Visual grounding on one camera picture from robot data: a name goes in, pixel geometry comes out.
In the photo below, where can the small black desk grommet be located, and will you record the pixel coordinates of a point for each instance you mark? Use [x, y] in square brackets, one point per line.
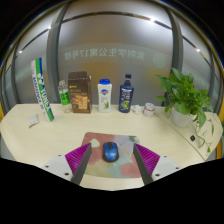
[192, 137]

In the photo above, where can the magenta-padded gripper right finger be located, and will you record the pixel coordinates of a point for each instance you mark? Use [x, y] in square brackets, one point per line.
[152, 164]

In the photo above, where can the blue computer mouse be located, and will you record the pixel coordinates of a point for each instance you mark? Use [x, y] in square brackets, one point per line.
[110, 151]

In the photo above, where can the green-labelled clear water bottle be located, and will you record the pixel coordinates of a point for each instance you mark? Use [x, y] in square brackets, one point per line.
[64, 96]

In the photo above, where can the white green shuttlecock tube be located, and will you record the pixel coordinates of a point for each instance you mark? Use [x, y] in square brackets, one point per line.
[42, 89]

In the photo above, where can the floral pastel mouse pad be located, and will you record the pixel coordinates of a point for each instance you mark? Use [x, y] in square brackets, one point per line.
[111, 160]

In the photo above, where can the white blue-capped lotion bottle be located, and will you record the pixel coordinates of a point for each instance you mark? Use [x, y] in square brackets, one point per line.
[104, 96]

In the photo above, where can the brown cardboard carton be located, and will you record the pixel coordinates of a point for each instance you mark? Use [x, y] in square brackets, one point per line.
[80, 93]

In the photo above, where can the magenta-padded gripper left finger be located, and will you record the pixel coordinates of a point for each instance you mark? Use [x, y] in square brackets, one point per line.
[73, 163]

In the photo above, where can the small white packet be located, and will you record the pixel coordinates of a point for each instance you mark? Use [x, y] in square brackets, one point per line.
[33, 120]

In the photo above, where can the dark blue pump shampoo bottle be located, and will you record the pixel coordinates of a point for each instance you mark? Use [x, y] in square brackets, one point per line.
[126, 95]

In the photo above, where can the white jar with red band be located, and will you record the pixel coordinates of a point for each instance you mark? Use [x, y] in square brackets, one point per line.
[148, 109]

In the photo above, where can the green pothos plant white pot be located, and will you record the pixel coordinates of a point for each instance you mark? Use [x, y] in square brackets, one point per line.
[185, 100]

